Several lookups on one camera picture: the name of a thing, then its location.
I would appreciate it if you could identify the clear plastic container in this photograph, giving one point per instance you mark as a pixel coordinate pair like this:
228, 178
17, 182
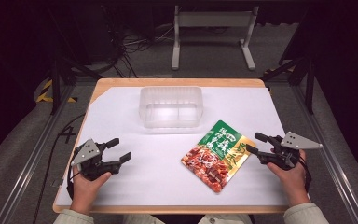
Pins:
171, 105

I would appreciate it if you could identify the green and red food packet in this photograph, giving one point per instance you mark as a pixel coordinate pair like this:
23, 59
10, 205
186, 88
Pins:
217, 158

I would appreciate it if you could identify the black metal stand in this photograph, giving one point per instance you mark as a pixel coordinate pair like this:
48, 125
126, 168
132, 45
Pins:
55, 84
309, 90

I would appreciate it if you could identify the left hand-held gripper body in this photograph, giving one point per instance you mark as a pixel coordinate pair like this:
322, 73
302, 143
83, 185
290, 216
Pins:
86, 152

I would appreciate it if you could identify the white table sheet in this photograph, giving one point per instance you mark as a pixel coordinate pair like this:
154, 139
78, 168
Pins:
143, 180

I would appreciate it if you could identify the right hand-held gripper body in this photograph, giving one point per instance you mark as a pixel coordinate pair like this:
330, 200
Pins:
295, 142

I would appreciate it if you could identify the white metal stand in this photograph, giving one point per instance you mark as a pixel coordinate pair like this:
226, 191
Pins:
214, 19

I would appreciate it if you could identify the person's left hand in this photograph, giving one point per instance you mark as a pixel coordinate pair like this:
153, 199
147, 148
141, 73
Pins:
85, 191

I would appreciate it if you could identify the aluminium floor rail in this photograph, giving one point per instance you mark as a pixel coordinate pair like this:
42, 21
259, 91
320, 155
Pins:
332, 161
28, 168

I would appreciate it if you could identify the yellow and black hazard tape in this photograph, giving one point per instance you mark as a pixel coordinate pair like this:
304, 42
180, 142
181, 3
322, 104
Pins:
43, 98

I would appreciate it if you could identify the person's right hand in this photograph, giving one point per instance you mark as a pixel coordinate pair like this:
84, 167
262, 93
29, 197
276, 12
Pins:
292, 183

